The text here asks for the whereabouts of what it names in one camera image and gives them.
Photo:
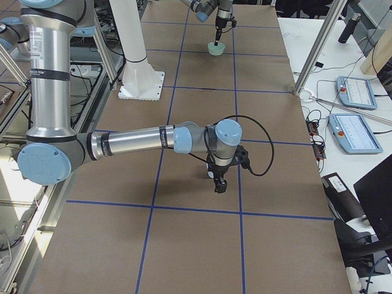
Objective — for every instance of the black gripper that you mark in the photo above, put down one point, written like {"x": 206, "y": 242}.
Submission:
{"x": 220, "y": 171}
{"x": 219, "y": 22}

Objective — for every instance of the mint green bowl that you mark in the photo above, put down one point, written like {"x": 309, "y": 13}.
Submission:
{"x": 216, "y": 50}

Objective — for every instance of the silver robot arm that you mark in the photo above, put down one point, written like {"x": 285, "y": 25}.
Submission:
{"x": 204, "y": 9}
{"x": 54, "y": 150}

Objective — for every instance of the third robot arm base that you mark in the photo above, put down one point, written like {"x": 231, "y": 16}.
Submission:
{"x": 15, "y": 36}

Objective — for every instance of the black water bottle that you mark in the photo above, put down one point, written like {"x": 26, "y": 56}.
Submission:
{"x": 349, "y": 28}

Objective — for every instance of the small electronics board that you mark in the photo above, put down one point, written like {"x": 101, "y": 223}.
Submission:
{"x": 312, "y": 127}

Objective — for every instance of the metal rod on desk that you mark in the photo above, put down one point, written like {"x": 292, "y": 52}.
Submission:
{"x": 353, "y": 110}

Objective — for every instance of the black box with label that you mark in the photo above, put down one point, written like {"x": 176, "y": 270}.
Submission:
{"x": 343, "y": 202}

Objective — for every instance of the near teach pendant tablet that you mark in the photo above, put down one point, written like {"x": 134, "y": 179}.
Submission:
{"x": 353, "y": 134}

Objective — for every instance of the teach pendant tablet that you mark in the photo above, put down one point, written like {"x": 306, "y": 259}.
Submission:
{"x": 356, "y": 92}
{"x": 353, "y": 134}

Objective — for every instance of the far teach pendant tablet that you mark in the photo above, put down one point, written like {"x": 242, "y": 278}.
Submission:
{"x": 356, "y": 92}

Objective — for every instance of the black computer monitor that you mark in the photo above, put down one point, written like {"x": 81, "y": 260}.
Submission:
{"x": 374, "y": 193}

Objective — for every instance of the white camera pillar mount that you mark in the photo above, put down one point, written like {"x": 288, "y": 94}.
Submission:
{"x": 139, "y": 81}

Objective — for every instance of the aluminium frame post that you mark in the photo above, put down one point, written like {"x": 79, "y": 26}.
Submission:
{"x": 320, "y": 41}

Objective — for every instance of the aluminium side frame rack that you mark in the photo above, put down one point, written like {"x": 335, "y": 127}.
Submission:
{"x": 79, "y": 110}

